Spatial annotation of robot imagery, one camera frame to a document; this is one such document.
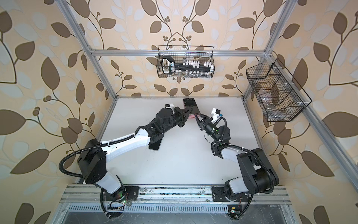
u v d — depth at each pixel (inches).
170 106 29.6
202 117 29.8
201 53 35.7
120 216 27.1
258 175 17.2
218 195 28.8
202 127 28.2
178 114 26.5
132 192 29.7
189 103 33.1
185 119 27.4
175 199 29.0
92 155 19.4
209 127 28.3
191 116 29.6
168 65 33.0
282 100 28.6
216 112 29.7
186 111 29.5
